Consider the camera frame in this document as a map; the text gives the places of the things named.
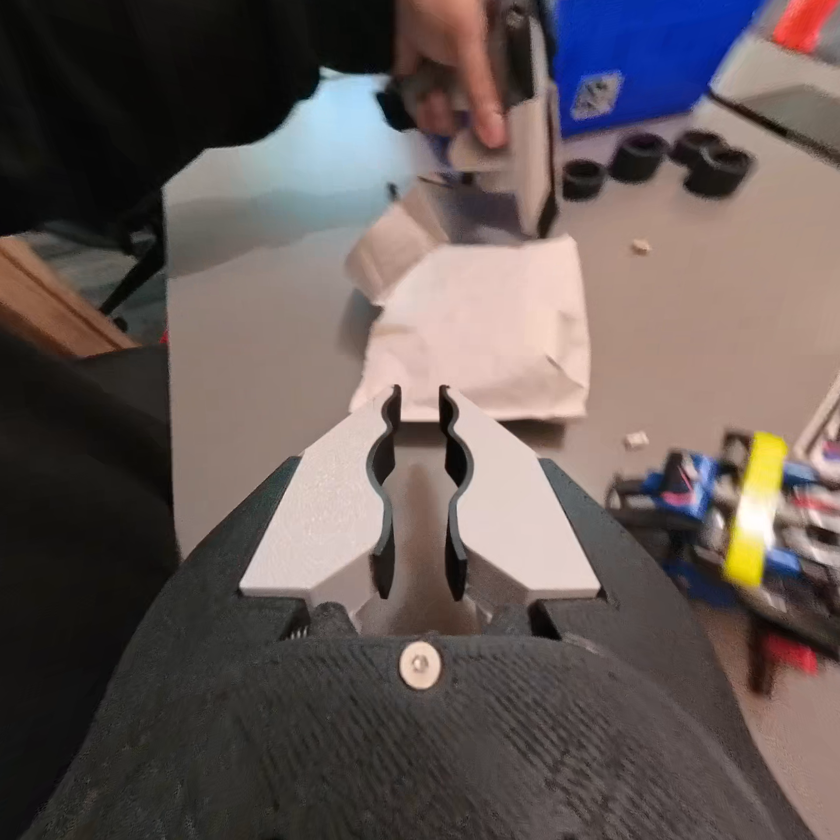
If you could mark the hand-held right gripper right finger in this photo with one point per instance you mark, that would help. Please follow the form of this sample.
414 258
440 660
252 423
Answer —
525 525

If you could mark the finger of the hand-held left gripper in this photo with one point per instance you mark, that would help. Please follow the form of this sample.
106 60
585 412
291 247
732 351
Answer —
531 164

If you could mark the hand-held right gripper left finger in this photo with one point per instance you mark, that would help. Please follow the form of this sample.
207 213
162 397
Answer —
315 525

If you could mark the blue plastic bin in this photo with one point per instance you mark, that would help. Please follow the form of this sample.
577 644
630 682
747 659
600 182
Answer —
656 52

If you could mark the blue stickered toy tile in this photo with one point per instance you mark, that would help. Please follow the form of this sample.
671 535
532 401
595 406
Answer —
682 482

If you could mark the instruction booklet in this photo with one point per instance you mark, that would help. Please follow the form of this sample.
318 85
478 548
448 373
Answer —
485 328

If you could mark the partly built toy buggy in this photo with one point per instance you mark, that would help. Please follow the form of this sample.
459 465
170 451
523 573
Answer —
754 512

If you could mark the person's left hand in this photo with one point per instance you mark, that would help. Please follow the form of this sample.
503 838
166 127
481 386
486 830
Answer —
446 33

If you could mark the black toy tire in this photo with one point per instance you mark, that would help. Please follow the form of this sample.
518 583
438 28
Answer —
718 174
689 141
584 180
640 159

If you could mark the white toy pin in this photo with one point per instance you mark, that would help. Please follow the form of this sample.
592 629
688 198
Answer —
635 440

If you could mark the orange cone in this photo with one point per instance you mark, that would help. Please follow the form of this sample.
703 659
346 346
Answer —
800 23

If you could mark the black chair base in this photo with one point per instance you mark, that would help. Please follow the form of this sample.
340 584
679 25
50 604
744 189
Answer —
138 269

